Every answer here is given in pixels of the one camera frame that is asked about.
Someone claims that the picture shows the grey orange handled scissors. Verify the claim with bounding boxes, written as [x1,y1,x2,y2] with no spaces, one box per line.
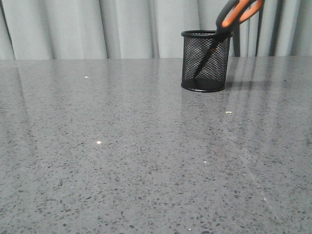
[194,0,265,78]

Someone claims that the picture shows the black mesh pen bucket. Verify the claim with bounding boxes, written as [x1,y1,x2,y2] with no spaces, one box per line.
[181,30,233,93]

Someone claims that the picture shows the white pleated curtain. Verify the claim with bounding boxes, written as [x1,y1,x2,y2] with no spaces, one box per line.
[0,0,312,60]

